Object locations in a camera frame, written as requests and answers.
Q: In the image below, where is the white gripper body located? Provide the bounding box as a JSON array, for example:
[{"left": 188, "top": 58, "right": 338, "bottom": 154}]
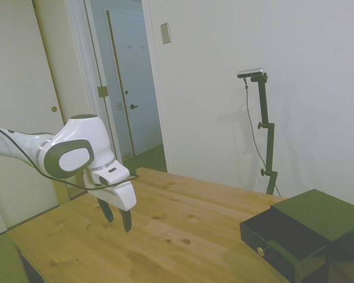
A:
[{"left": 82, "top": 172, "right": 137, "bottom": 211}]

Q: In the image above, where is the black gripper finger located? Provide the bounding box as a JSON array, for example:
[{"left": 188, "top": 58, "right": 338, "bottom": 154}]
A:
[
  {"left": 119, "top": 208, "right": 133, "bottom": 233},
  {"left": 97, "top": 198, "right": 114, "bottom": 223}
]

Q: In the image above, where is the black open-box drawer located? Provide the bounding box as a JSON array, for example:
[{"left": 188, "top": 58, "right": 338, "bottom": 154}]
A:
[{"left": 239, "top": 208, "right": 330, "bottom": 280}]

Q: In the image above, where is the black drawer cabinet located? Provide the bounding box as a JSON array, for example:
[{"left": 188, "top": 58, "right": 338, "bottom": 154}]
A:
[{"left": 270, "top": 188, "right": 354, "bottom": 283}]

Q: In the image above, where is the small wooden cube shelf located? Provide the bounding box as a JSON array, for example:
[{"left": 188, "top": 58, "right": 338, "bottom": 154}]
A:
[{"left": 55, "top": 176, "right": 89, "bottom": 202}]

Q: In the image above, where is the white hallway door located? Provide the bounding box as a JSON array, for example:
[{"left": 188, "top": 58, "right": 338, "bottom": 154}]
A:
[{"left": 106, "top": 9, "right": 163, "bottom": 157}]

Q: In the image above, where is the white open room door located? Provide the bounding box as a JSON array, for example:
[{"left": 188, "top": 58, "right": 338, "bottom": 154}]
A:
[{"left": 84, "top": 0, "right": 136, "bottom": 166}]

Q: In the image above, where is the white sliding closet door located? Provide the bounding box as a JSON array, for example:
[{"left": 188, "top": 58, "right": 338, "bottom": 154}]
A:
[{"left": 0, "top": 0, "right": 70, "bottom": 239}]

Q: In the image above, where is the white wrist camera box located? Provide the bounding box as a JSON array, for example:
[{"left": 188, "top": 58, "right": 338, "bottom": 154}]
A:
[{"left": 91, "top": 160, "right": 130, "bottom": 187}]

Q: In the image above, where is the metal wall switch plate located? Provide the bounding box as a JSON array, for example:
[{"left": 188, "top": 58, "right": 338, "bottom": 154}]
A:
[{"left": 160, "top": 22, "right": 172, "bottom": 45}]

